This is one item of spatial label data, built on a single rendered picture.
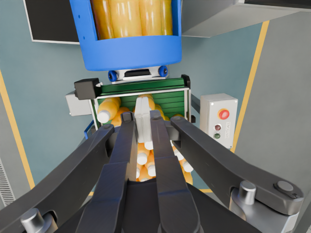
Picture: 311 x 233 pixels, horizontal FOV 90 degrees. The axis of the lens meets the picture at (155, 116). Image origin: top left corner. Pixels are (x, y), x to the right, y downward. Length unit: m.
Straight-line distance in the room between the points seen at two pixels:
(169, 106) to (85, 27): 0.48
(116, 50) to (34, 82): 1.60
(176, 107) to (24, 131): 1.78
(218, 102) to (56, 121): 1.70
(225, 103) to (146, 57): 0.34
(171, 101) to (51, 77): 1.35
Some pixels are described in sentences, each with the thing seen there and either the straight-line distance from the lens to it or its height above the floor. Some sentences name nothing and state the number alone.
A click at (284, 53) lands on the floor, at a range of 2.15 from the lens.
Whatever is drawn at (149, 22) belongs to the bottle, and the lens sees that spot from 0.46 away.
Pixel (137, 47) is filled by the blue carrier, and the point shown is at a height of 1.23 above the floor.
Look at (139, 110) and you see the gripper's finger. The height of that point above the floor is 1.45.
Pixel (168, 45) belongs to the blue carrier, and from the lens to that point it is 0.40.
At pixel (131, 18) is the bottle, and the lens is 0.42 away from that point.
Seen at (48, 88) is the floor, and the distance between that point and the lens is 1.88.
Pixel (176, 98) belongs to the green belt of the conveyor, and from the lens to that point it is 0.74.
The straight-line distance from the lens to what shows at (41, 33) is 1.66.
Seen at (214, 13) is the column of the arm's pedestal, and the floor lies 0.78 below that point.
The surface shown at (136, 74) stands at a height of 1.05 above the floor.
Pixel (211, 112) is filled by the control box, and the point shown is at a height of 1.10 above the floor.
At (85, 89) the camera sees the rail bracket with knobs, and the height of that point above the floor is 1.00.
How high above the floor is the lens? 1.60
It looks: 68 degrees down
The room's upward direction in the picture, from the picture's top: 168 degrees clockwise
